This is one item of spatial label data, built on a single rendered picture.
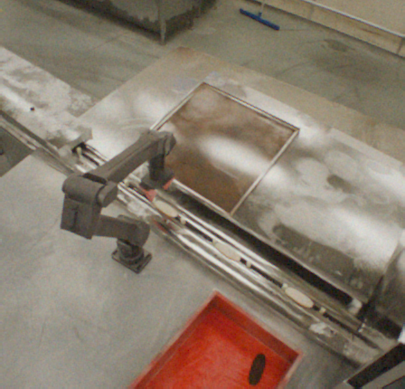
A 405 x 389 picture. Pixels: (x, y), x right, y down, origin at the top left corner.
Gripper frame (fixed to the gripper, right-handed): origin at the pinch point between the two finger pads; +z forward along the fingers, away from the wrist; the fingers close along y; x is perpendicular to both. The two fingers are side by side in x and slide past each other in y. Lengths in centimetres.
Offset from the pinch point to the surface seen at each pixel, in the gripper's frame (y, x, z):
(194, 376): 39, 48, 10
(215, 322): 21.9, 42.7, 10.0
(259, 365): 25, 61, 9
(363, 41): -371, -28, 81
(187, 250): 8.7, 20.8, 5.9
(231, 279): 8.2, 38.6, 6.0
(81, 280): 38.5, 0.2, 10.3
